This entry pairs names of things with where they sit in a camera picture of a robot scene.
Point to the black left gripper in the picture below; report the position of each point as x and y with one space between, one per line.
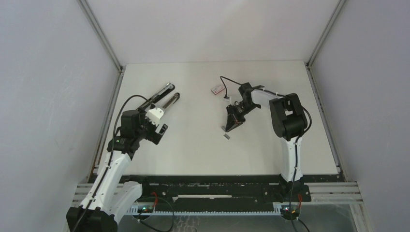
151 136

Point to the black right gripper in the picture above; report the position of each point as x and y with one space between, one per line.
233 122

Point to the black stapler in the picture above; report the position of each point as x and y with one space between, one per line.
168 88

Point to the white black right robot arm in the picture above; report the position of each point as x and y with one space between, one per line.
290 121

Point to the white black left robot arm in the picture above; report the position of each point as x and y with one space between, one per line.
102 209

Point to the red white staple box sleeve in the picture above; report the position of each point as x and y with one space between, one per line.
217 89

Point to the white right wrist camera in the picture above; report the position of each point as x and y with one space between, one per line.
228 99

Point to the aluminium frame rail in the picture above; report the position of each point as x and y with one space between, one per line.
247 198

